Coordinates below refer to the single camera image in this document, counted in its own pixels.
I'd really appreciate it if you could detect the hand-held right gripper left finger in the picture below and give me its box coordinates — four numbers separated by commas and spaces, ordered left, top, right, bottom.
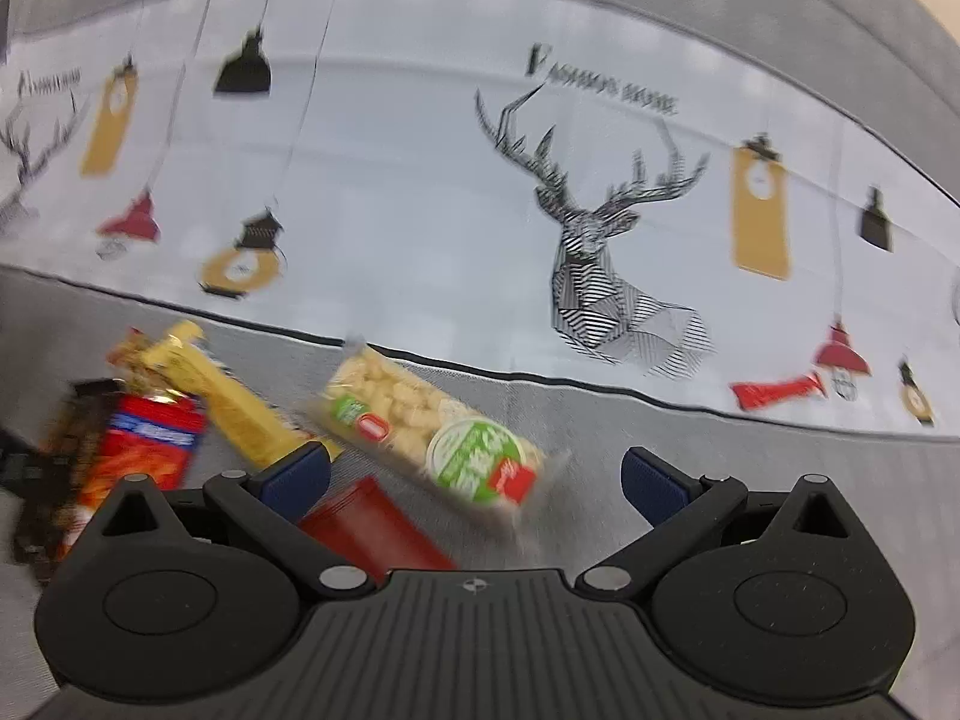
71, 441, 376, 601

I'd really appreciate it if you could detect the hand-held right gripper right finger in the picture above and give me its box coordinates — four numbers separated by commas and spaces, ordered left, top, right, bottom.
576, 447, 875, 601

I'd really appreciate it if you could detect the plain red snack packet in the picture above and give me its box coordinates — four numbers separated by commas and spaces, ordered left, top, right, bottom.
298, 476, 458, 575

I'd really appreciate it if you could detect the yellow snack bar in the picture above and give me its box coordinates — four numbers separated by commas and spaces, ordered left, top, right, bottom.
146, 321, 342, 470

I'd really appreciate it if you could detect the clear puffed snack packet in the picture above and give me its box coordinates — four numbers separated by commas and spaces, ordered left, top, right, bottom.
304, 337, 571, 537

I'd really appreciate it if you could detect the red blue snack packet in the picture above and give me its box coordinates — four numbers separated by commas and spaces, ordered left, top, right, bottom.
64, 390, 207, 541

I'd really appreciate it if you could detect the dark brown chocolate bar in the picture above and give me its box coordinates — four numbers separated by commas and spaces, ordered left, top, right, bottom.
11, 379, 121, 578

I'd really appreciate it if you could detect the small red gold candy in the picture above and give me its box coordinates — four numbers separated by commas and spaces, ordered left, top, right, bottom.
105, 326, 162, 391

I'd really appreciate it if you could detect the grey printed bed sheet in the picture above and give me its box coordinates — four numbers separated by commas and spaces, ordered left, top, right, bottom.
0, 0, 960, 720

